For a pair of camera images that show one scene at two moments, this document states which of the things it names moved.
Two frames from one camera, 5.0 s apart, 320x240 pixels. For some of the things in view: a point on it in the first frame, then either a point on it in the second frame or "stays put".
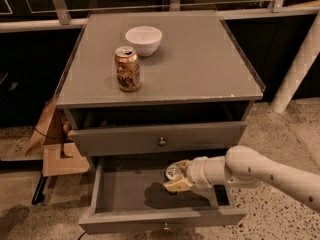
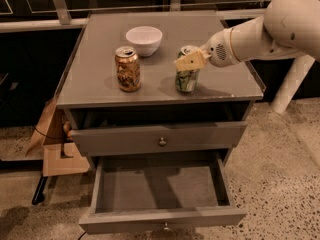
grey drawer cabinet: x=151 y=84 stays put
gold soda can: x=127 y=69 stays put
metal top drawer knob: x=162 y=142 stays put
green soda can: x=173 y=173 → x=187 y=80
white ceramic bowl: x=146 y=40 stays put
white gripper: x=196 y=173 → x=218 y=52
